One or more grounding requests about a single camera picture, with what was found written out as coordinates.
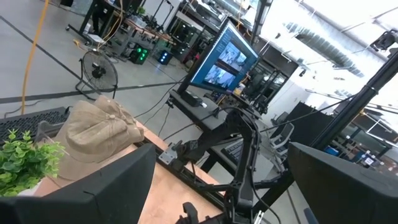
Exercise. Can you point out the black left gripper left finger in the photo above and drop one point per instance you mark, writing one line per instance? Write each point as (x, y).
(93, 193)

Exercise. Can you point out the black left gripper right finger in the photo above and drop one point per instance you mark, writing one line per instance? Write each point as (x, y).
(348, 193)

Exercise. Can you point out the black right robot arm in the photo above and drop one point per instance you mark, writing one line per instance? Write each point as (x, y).
(245, 174)

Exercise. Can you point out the black desk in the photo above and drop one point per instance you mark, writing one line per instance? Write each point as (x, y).
(199, 115)

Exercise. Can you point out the black keyboard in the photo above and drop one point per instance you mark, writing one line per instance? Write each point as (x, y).
(233, 152)

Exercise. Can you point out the green plant in white pot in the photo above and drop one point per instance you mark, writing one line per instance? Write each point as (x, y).
(25, 161)

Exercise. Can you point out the grey office chair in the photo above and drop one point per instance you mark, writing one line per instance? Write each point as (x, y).
(283, 137)

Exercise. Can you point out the black computer monitor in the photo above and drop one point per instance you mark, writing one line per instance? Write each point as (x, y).
(224, 62)

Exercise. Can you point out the blue-lit equipment box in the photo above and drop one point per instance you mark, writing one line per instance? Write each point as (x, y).
(165, 57)

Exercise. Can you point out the black perforated panel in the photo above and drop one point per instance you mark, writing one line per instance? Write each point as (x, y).
(28, 121)

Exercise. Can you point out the green-lit equipment box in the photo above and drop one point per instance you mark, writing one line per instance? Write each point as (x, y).
(140, 55)

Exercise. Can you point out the black floor fan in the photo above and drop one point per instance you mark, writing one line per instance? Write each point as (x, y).
(98, 70)

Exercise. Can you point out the black frame pole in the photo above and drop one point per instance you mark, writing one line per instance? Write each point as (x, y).
(357, 102)

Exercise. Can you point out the silver ribbed air duct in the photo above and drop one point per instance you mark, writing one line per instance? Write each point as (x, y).
(323, 48)

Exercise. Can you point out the black camera on frame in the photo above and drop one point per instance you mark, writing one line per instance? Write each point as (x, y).
(385, 40)

